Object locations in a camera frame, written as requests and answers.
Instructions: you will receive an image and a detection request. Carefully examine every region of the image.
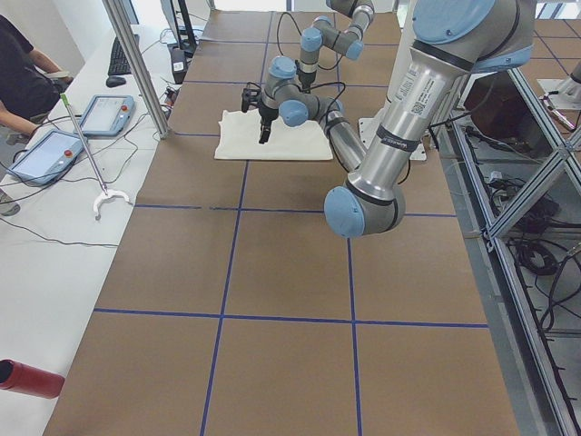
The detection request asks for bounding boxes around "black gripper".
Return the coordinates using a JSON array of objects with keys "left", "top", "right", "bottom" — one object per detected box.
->
[
  {"left": 258, "top": 100, "right": 278, "bottom": 144},
  {"left": 297, "top": 70, "right": 316, "bottom": 91}
]

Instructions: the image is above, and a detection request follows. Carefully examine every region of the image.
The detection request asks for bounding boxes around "cream long sleeve cat shirt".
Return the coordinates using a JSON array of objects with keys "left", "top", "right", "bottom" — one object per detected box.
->
[{"left": 214, "top": 109, "right": 333, "bottom": 161}]

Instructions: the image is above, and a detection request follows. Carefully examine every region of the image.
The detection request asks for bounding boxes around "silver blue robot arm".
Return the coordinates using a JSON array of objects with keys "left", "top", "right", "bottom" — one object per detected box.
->
[
  {"left": 241, "top": 1, "right": 536, "bottom": 238},
  {"left": 296, "top": 0, "right": 375, "bottom": 93}
]

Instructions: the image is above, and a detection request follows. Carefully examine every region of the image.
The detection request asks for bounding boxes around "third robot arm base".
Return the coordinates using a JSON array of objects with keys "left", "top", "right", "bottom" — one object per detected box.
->
[{"left": 537, "top": 64, "right": 580, "bottom": 110}]

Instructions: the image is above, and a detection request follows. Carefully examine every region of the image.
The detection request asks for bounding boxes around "black power adapter white label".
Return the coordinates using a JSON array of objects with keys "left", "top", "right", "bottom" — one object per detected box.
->
[{"left": 170, "top": 47, "right": 188, "bottom": 84}]

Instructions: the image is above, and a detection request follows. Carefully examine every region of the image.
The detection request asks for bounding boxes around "far blue teach pendant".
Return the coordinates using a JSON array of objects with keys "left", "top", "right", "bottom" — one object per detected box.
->
[{"left": 78, "top": 94, "right": 135, "bottom": 138}]

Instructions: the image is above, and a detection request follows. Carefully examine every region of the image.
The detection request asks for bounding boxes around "blue teach pendant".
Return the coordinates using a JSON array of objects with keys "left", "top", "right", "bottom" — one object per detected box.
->
[
  {"left": 78, "top": 94, "right": 135, "bottom": 138},
  {"left": 7, "top": 129, "right": 83, "bottom": 185}
]

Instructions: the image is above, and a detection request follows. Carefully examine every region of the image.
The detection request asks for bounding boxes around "black keyboard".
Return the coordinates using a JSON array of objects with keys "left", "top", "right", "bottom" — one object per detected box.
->
[{"left": 108, "top": 37, "right": 131, "bottom": 76}]

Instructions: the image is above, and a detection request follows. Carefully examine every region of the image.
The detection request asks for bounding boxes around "black computer mouse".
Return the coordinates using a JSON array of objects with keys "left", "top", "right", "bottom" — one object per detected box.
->
[{"left": 105, "top": 75, "right": 126, "bottom": 88}]

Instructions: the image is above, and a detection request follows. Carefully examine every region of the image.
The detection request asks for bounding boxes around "reacher grabber stick white claw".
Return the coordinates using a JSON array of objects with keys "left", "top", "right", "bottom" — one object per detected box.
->
[{"left": 60, "top": 93, "right": 132, "bottom": 221}]

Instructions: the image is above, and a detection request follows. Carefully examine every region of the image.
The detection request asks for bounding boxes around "near blue teach pendant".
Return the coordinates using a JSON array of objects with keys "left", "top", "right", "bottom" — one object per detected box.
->
[{"left": 7, "top": 129, "right": 83, "bottom": 185}]

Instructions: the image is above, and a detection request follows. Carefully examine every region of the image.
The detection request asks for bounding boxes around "person in black shirt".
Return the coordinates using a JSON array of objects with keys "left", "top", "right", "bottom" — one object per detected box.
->
[{"left": 1, "top": 17, "right": 74, "bottom": 137}]

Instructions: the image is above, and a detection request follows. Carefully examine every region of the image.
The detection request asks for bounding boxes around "red cylinder bottle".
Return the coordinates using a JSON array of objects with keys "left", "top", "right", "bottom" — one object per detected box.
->
[{"left": 1, "top": 359, "right": 65, "bottom": 399}]

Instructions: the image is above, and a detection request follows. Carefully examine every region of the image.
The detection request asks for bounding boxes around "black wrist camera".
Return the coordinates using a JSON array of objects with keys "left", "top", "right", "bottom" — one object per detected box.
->
[{"left": 241, "top": 82, "right": 261, "bottom": 113}]

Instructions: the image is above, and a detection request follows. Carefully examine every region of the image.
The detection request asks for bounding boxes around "white pillar with base plate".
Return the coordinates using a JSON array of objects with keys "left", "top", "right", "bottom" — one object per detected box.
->
[{"left": 358, "top": 0, "right": 428, "bottom": 162}]

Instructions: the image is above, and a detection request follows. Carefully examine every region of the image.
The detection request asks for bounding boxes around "aluminium frame post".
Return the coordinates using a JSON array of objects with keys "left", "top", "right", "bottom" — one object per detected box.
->
[{"left": 102, "top": 0, "right": 169, "bottom": 140}]

